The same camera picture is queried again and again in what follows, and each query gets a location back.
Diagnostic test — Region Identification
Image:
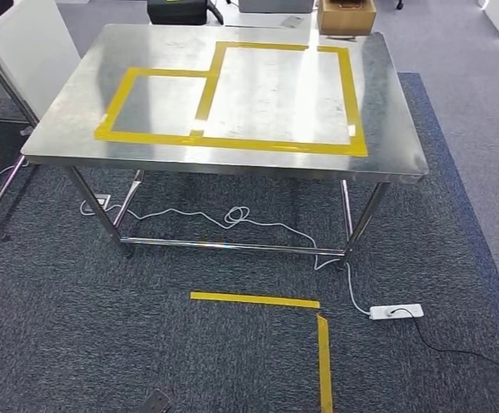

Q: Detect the white cabinet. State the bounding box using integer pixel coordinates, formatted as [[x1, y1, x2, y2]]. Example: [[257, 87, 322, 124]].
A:
[[0, 0, 82, 120]]

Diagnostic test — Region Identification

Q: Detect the white power adapter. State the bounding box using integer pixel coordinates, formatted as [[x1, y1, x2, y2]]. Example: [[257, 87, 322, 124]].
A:
[[80, 194, 112, 218]]

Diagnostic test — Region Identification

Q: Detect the white desk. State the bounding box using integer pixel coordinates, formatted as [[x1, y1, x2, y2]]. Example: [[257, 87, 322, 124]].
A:
[[206, 0, 319, 29]]

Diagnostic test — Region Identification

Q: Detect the steel frame table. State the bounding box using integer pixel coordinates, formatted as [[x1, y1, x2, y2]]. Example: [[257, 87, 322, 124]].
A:
[[0, 16, 40, 242]]

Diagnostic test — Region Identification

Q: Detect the black carry case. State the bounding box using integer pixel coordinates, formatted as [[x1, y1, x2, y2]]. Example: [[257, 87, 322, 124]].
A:
[[147, 0, 225, 27]]

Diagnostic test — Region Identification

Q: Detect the grey laptop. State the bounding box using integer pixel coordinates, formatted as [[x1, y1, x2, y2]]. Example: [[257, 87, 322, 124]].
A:
[[237, 0, 316, 15]]

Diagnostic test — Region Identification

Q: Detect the white power strip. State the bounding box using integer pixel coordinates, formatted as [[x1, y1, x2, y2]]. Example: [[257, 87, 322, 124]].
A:
[[369, 303, 425, 322]]

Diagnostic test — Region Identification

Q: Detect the steel workbench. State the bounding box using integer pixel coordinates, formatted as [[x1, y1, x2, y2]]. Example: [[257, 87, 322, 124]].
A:
[[21, 23, 430, 272]]

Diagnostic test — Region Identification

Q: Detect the cardboard box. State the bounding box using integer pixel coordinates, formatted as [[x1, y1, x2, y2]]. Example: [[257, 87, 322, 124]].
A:
[[316, 0, 377, 36]]

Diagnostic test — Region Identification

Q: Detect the black floor cable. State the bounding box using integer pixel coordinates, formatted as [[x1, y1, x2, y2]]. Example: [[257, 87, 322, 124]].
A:
[[389, 307, 499, 382]]

